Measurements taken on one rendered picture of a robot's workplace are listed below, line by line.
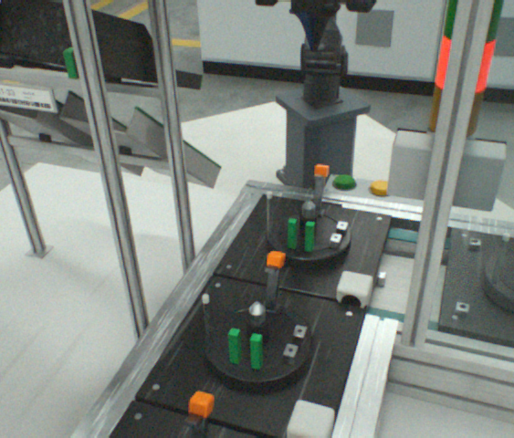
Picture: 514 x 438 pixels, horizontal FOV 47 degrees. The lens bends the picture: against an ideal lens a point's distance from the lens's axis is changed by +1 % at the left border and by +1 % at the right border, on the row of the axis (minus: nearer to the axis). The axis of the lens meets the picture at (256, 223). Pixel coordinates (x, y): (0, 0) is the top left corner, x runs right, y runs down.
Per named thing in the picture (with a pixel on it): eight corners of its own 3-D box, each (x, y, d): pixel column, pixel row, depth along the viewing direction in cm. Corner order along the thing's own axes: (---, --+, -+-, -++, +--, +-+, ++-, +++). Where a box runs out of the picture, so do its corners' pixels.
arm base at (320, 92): (327, 91, 124) (328, 63, 121) (343, 102, 119) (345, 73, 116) (298, 98, 122) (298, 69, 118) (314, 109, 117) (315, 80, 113)
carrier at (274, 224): (262, 202, 110) (261, 142, 103) (392, 224, 103) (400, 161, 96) (213, 283, 92) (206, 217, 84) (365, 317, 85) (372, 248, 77)
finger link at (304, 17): (298, 2, 97) (288, 11, 93) (319, 3, 96) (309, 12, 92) (298, 44, 101) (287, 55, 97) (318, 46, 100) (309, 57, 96)
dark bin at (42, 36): (136, 77, 100) (142, 31, 98) (201, 89, 94) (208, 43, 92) (-5, 54, 75) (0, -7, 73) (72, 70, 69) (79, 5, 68)
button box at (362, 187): (329, 198, 119) (330, 172, 116) (435, 215, 113) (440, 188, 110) (320, 216, 114) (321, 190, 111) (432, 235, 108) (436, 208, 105)
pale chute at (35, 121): (89, 161, 117) (97, 140, 117) (141, 177, 111) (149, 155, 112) (-25, 105, 91) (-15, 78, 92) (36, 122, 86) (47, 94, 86)
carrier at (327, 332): (212, 284, 91) (205, 218, 84) (364, 318, 84) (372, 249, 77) (135, 407, 73) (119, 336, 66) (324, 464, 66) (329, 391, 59)
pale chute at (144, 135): (156, 172, 113) (164, 151, 113) (214, 189, 107) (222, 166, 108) (57, 117, 87) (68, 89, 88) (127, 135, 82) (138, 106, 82)
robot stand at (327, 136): (329, 161, 140) (332, 81, 129) (363, 189, 129) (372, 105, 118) (275, 176, 135) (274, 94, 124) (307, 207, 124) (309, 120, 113)
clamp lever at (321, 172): (311, 207, 100) (318, 163, 98) (323, 210, 99) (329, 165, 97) (307, 212, 96) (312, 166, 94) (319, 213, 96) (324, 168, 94)
